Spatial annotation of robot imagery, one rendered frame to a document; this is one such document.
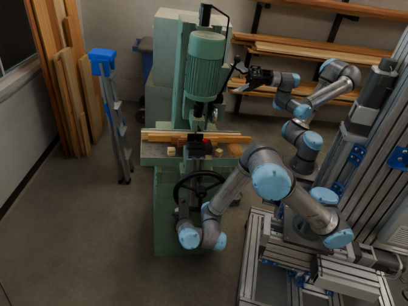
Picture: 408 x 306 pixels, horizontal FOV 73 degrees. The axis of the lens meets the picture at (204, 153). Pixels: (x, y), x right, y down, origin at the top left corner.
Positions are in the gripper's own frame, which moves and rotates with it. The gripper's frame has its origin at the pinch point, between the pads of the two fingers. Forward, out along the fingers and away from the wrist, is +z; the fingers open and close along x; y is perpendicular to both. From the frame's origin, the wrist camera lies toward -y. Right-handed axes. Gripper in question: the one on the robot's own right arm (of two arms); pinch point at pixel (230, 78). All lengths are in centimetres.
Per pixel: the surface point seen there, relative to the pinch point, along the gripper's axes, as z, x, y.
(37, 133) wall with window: 137, -20, -143
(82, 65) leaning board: 99, -78, -120
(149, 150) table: 39, 29, -33
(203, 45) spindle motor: 15.7, -8.5, 11.7
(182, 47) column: 22.0, -24.0, -11.0
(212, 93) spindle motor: 7.3, 4.6, -7.6
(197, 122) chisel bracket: 13.1, 14.4, -23.2
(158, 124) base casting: 32, -3, -69
